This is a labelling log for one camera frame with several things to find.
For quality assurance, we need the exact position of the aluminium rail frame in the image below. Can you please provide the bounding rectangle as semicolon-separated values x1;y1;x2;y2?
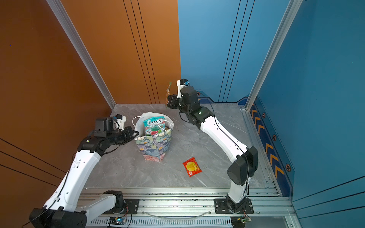
56;186;303;228

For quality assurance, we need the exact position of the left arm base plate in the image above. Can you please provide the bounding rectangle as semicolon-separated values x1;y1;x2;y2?
103;199;140;215

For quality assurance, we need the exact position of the teal Fox's cherry candy bag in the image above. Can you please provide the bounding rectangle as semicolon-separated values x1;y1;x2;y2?
143;116;166;136

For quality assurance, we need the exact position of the right circuit board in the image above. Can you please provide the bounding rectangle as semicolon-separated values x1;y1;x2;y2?
231;217;252;228

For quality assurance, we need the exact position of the right aluminium corner post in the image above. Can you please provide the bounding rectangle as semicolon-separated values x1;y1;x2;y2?
245;0;303;111

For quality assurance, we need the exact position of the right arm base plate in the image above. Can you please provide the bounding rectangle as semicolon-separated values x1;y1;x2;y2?
214;198;254;214

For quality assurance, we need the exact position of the aluminium corner post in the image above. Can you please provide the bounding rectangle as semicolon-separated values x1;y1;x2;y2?
245;0;303;111
47;0;116;109

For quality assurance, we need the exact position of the red snack packet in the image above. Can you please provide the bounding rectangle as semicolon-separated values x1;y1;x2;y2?
183;157;202;177

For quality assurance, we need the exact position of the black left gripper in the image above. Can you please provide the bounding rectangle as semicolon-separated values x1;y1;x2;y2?
107;126;139;147

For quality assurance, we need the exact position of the floral paper gift bag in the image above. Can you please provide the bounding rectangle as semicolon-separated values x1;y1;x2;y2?
132;112;175;162

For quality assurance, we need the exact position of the left green circuit board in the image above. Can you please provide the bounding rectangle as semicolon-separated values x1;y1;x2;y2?
108;217;128;227

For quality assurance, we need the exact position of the green noodle snack packet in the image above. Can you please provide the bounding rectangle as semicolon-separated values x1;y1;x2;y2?
166;82;172;98

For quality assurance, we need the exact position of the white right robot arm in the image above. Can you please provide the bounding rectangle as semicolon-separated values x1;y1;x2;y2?
166;85;258;213

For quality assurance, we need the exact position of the left aluminium corner post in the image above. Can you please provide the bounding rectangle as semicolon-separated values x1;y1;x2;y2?
47;0;116;109

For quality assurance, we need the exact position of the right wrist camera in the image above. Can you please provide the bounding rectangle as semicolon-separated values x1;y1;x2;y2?
177;79;190;99

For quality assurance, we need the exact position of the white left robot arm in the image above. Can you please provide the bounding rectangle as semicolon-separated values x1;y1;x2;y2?
29;126;139;228

